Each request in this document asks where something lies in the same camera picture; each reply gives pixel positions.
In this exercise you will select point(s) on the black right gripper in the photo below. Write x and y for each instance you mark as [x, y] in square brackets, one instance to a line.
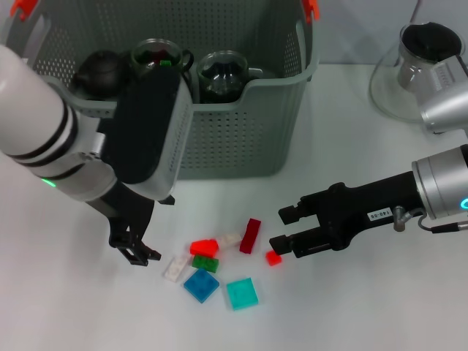
[362, 208]

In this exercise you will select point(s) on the grey perforated storage basket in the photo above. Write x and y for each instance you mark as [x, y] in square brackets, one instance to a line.
[248, 139]

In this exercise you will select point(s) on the green stepped brick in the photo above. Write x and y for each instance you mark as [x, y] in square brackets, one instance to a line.
[165, 63]

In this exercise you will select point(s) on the white plate brick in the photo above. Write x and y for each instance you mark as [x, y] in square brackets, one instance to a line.
[175, 270]

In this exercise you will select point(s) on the bright red sloped brick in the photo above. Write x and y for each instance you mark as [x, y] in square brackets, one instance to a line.
[203, 248]

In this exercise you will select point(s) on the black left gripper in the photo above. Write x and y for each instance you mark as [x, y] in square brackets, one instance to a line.
[124, 215]

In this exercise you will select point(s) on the dark red long brick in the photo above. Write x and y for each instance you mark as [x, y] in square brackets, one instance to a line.
[249, 235]

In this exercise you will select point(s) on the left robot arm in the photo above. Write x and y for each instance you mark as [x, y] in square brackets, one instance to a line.
[36, 124]

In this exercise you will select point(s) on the teal square brick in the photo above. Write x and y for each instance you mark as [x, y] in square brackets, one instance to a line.
[242, 294]

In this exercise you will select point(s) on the black clay teapot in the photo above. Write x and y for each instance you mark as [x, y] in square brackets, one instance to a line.
[100, 75]

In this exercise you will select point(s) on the blue square brick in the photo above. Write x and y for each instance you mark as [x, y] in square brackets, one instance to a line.
[201, 285]

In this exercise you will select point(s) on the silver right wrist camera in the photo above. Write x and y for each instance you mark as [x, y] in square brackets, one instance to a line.
[446, 106]

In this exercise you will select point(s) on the green rectangular brick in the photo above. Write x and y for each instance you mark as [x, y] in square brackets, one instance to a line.
[206, 263]

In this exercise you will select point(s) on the white thick brick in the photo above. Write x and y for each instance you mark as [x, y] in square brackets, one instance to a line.
[229, 240]

